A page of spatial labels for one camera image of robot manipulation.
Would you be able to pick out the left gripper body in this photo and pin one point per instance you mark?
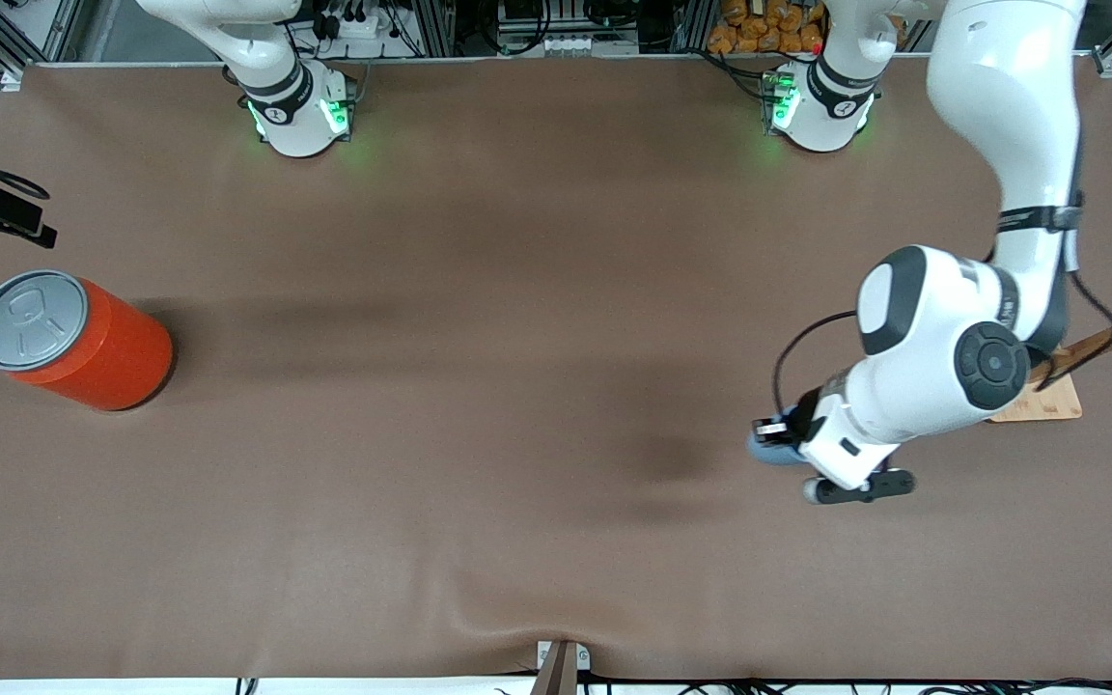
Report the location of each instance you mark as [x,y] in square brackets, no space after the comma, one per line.
[800,415]

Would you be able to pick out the blue plastic cup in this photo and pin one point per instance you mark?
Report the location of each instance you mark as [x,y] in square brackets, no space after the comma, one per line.
[773,456]

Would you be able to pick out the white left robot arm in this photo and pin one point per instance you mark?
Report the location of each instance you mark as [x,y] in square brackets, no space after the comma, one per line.
[1000,97]

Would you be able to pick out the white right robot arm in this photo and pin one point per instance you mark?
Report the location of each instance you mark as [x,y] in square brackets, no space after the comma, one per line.
[286,116]

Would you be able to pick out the wooden cup rack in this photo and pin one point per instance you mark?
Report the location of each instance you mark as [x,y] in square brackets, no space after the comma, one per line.
[1111,340]

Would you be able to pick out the orange can with grey lid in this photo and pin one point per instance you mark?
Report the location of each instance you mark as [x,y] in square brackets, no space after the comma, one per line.
[112,357]

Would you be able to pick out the brown table mat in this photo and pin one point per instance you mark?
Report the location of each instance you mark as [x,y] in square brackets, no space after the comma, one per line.
[421,386]

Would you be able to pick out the white power strip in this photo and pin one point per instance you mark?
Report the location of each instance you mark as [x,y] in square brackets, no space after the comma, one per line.
[353,27]

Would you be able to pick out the orange packaged snacks pile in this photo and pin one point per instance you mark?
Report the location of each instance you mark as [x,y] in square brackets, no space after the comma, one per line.
[759,34]

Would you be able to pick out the white connector strip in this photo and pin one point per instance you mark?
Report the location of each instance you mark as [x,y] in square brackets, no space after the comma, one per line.
[570,43]

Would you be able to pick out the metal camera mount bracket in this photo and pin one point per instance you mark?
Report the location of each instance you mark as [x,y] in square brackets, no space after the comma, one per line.
[561,671]

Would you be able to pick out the aluminium frame post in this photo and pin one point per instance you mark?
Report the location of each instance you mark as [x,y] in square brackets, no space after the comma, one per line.
[691,24]
[437,24]

